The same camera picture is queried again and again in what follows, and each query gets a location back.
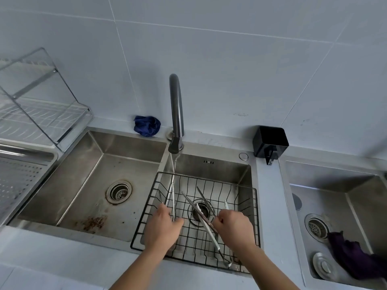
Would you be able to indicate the dark grey faucet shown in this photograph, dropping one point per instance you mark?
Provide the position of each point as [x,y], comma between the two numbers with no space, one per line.
[176,108]

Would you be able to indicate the person's left thumb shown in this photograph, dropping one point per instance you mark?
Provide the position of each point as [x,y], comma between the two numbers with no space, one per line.
[178,223]

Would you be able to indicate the person's right forearm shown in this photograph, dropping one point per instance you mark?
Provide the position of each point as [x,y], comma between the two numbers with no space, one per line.
[266,271]

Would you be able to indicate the stainless steel double sink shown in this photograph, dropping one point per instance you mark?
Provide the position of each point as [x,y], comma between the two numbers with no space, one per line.
[90,178]

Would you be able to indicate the slim steel tongs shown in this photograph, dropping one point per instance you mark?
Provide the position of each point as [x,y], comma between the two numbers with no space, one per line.
[206,199]

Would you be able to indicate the blue cloth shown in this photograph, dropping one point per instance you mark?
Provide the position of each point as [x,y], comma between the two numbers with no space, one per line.
[147,126]

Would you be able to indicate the round steel sink plug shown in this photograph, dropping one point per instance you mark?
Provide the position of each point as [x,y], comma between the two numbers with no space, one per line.
[323,265]

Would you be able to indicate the round grey overflow cover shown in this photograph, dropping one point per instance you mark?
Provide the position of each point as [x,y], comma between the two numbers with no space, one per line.
[296,202]

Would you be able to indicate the clean steel drain strainer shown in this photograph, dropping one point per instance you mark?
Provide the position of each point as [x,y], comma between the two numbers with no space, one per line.
[316,226]

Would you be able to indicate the rusty sink drain strainer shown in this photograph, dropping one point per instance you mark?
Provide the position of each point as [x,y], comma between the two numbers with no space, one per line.
[118,192]

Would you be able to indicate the stainless steel single sink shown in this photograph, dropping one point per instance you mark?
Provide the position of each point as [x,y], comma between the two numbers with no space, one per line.
[356,193]

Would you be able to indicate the purple cloth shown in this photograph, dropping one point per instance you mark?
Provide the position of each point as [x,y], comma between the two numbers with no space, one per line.
[353,256]

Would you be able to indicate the perforated steel drain tray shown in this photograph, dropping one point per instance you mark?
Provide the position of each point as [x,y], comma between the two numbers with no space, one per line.
[21,181]

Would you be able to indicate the person's left forearm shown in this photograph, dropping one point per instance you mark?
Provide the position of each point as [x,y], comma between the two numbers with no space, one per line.
[142,270]

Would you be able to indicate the sink drain under basket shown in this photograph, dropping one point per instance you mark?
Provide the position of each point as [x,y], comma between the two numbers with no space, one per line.
[196,212]

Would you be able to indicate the round steel sink cap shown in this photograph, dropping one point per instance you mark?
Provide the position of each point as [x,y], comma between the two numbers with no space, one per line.
[243,157]

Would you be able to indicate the person's right thumb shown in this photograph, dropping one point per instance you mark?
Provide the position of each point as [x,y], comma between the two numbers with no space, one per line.
[217,222]

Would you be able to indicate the person's right hand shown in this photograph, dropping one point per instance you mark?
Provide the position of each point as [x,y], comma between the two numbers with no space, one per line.
[235,231]

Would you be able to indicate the steel tongs with white tips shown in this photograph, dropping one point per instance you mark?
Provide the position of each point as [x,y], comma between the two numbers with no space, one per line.
[208,231]

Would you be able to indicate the person's left hand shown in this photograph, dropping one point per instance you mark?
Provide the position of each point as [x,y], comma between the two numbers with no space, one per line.
[161,231]

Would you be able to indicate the steel dish rack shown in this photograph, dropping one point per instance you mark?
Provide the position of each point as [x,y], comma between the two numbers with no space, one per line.
[39,114]

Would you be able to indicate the plain steel tongs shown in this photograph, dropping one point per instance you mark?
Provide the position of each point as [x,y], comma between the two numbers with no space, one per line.
[173,196]

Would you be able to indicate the black plastic box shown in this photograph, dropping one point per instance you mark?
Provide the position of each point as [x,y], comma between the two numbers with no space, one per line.
[270,141]

